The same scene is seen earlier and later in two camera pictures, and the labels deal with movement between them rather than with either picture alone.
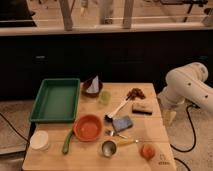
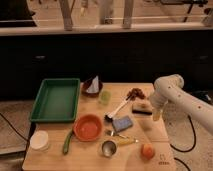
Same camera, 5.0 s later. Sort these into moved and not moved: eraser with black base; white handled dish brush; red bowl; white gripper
Moved: white gripper
Not moved: white handled dish brush; eraser with black base; red bowl
